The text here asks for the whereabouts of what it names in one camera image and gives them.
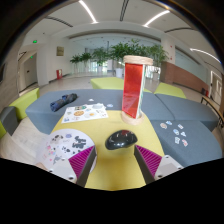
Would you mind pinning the lime green upholstered bench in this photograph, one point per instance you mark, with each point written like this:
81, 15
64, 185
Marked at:
106, 83
170, 90
25, 103

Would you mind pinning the red fire extinguisher cabinet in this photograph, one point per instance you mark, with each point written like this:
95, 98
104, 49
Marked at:
59, 74

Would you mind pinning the folded dark blue umbrella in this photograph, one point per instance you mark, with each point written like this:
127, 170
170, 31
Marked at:
63, 101

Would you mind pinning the green exit sign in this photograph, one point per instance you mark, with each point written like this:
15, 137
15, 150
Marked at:
34, 41

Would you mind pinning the group of potted green plants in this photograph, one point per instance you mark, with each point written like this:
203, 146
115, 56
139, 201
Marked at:
123, 51

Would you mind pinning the round white printed mouse pad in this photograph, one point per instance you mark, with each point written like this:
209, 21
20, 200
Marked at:
61, 146

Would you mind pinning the black computer mouse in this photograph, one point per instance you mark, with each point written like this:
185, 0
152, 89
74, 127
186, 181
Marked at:
120, 140

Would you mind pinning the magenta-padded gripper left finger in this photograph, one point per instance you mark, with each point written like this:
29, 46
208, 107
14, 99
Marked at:
81, 161

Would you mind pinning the grey upholstered bench module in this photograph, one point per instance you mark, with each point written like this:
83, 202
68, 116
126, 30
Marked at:
190, 110

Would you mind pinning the framed wall plaque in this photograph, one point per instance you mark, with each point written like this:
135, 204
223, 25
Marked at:
60, 51

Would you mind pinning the group of ceiling strip lights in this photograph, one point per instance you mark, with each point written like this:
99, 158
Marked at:
88, 11

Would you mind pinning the long grey upholstered bench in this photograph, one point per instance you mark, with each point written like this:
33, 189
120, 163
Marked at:
43, 113

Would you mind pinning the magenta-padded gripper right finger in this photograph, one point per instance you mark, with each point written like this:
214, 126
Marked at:
150, 160

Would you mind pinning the small grey upholstered seat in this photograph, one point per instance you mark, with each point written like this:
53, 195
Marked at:
8, 120

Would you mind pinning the white sticker sheet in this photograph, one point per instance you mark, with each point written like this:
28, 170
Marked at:
85, 113

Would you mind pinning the small paper sticker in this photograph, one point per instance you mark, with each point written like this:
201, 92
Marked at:
109, 105
176, 132
91, 99
177, 140
180, 126
183, 134
169, 122
163, 125
184, 143

